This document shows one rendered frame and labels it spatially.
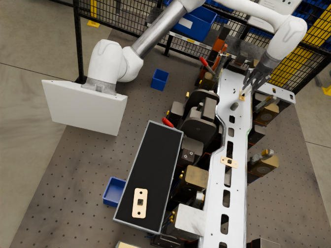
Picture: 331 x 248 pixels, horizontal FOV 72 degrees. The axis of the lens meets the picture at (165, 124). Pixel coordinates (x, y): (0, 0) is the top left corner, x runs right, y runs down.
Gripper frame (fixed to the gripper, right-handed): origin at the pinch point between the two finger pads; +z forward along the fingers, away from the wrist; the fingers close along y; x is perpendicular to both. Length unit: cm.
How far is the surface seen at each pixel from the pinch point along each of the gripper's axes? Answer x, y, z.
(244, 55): -27.0, 3.8, -3.4
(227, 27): -29.0, 21.1, -15.3
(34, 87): -28, 162, 105
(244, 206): 65, -3, 5
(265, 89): -13.7, -15.7, 4.6
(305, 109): -138, -143, 105
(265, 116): 8.5, -15.3, 5.9
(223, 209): 69, 6, 4
